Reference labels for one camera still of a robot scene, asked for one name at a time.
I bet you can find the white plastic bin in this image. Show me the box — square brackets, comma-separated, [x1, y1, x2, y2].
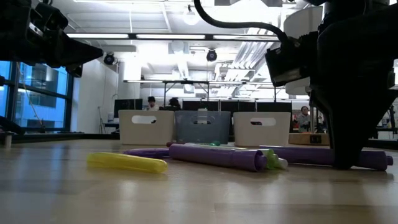
[118, 110, 175, 146]
[233, 111, 292, 147]

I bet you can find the large purple highlighter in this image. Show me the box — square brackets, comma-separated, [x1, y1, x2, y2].
[169, 143, 269, 172]

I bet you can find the broom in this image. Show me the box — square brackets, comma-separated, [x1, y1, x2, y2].
[97, 105, 106, 134]

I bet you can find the round white pendant lamp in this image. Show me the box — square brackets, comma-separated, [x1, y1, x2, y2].
[182, 4, 200, 26]

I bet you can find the ceiling light strip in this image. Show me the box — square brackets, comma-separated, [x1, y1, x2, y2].
[66, 32, 130, 39]
[213, 34, 279, 41]
[136, 33, 206, 40]

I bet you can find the grey plastic bin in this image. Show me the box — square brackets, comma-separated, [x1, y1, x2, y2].
[174, 110, 231, 144]

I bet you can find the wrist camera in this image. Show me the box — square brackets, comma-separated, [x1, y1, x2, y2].
[32, 1, 70, 31]
[264, 30, 318, 88]

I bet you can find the black monitor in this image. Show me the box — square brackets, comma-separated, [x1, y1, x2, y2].
[113, 98, 143, 118]

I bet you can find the white lamp shade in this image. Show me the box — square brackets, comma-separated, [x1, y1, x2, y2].
[283, 6, 324, 96]

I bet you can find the person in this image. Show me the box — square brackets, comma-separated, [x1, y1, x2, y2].
[146, 96, 160, 111]
[167, 97, 182, 111]
[296, 105, 312, 133]

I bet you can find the small purple marker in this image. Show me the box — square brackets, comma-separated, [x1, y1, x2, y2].
[123, 147, 171, 159]

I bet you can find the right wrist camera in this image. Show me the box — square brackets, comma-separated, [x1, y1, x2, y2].
[264, 30, 318, 88]

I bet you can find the wooden lamp base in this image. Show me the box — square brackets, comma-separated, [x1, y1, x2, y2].
[288, 133, 331, 146]

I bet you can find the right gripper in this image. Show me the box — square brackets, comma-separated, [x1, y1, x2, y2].
[310, 6, 398, 170]

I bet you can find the light green highlighter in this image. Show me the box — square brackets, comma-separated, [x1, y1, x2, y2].
[186, 142, 289, 170]

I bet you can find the window with dark frame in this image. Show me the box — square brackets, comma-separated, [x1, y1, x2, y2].
[0, 60, 75, 132]

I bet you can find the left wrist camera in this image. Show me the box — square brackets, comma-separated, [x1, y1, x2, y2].
[32, 1, 70, 31]

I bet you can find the yellow highlighter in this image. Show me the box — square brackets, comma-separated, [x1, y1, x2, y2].
[86, 151, 169, 174]

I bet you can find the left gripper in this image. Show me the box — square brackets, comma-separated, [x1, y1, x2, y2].
[14, 0, 104, 78]

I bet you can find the metal lamp pole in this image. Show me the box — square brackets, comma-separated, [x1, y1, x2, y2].
[308, 105, 315, 134]

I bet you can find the black camera cable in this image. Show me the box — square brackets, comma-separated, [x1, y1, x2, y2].
[192, 0, 289, 43]

